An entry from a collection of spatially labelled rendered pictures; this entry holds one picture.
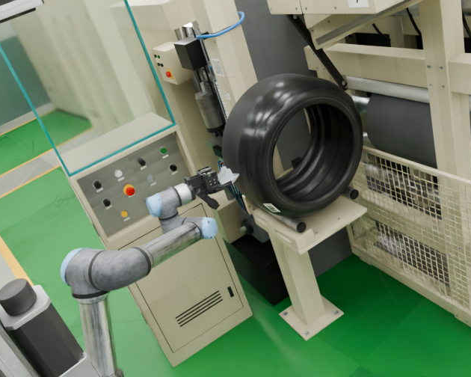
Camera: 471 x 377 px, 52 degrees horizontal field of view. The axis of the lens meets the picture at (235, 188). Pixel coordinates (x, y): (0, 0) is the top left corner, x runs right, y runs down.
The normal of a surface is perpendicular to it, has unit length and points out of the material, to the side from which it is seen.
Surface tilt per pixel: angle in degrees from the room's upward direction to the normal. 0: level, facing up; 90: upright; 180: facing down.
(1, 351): 90
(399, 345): 0
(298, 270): 90
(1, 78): 90
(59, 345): 90
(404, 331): 0
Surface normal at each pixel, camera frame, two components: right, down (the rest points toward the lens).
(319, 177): -0.64, -0.54
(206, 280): 0.47, 0.30
